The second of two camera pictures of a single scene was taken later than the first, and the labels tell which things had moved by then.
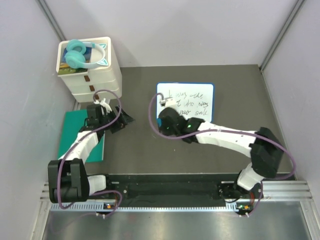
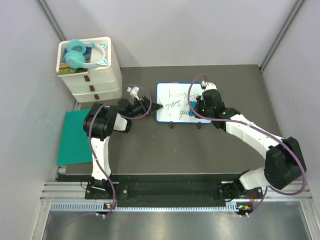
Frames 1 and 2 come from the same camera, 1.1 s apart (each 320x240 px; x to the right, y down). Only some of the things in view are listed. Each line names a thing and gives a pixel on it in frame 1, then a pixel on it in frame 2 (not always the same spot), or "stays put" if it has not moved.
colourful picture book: (64, 68) stays put
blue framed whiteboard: (195, 100) stays put
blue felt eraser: (159, 122) to (193, 105)
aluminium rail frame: (274, 191) stays put
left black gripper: (126, 119) to (145, 106)
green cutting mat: (72, 121) stays put
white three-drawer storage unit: (103, 82) stays put
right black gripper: (164, 131) to (200, 101)
